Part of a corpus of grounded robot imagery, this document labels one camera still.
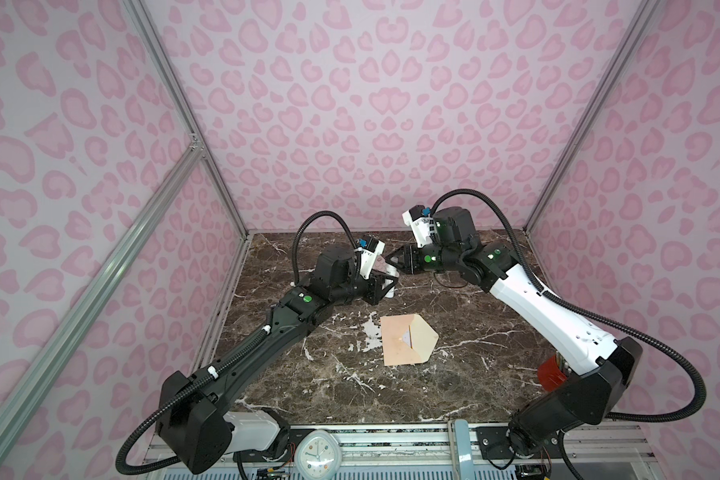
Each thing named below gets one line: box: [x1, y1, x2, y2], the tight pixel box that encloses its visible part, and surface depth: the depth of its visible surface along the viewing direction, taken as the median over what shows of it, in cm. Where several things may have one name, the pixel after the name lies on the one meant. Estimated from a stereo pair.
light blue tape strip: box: [454, 419, 474, 480], surface depth 69 cm
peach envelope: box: [380, 314, 439, 366], surface depth 92 cm
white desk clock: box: [294, 429, 343, 480], surface depth 71 cm
